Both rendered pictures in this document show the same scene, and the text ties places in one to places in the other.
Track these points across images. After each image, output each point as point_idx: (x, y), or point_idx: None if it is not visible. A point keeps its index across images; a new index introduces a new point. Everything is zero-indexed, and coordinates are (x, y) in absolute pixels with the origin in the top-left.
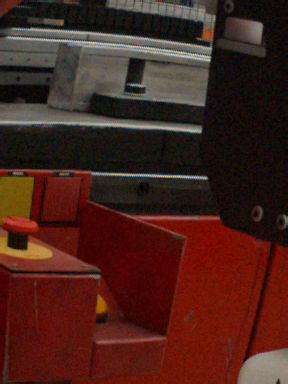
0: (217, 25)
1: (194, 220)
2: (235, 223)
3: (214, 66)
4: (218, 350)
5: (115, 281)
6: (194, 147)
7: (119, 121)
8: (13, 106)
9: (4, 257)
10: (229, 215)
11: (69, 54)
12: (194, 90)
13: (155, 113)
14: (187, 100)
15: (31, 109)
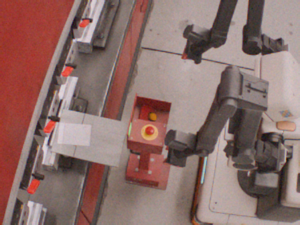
0: (228, 143)
1: (123, 47)
2: (231, 155)
3: (227, 146)
4: (128, 52)
5: (151, 105)
6: (122, 40)
7: (110, 54)
8: (76, 63)
9: (155, 141)
10: (230, 155)
11: (84, 43)
12: (102, 13)
13: (108, 37)
14: (106, 21)
15: (84, 63)
